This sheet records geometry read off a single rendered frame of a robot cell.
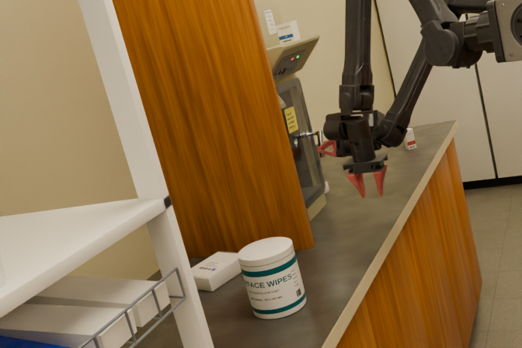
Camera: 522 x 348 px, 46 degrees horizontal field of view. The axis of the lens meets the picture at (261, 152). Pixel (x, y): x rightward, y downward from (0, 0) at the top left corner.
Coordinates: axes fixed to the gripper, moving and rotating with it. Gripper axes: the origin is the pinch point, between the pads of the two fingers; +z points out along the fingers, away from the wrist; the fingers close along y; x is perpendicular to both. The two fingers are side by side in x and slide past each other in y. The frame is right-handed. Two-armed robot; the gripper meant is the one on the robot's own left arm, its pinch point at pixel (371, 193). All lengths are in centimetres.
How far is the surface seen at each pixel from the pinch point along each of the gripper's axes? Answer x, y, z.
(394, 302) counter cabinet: -11.9, 4.4, 37.1
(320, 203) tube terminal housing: -39, 32, 15
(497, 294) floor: -155, -1, 111
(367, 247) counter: -3.5, 5.5, 16.1
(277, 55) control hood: -13.6, 22.9, -38.4
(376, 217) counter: -26.5, 9.2, 16.3
